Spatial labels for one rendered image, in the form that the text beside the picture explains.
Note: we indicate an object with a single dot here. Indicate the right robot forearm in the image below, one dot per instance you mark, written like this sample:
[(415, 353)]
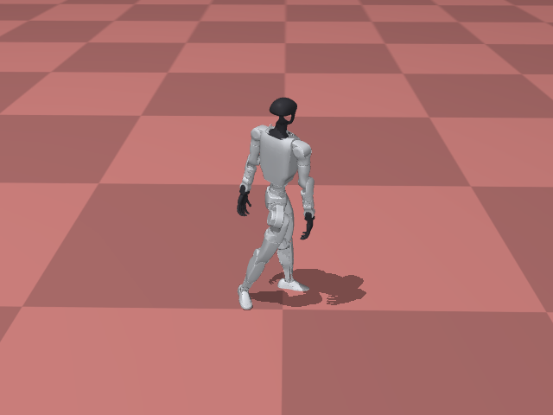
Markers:
[(307, 197)]

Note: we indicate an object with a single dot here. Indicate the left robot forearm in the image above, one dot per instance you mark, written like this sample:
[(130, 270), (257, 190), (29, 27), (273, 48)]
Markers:
[(248, 175)]

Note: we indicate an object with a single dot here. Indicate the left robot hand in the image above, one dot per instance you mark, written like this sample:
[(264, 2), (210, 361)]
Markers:
[(243, 198)]

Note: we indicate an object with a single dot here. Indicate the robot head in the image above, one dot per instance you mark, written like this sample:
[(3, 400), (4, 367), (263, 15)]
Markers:
[(282, 107)]

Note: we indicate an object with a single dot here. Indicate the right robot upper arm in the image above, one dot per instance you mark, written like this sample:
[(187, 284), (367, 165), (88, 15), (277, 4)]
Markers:
[(302, 152)]

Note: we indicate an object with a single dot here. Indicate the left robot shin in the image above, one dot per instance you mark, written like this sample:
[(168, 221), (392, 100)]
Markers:
[(286, 259)]

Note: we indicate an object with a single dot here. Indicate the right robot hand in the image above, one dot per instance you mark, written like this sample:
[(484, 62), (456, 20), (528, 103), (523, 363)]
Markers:
[(309, 219)]

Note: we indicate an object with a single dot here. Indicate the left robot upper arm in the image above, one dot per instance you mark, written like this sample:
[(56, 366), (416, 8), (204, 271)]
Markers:
[(254, 158)]

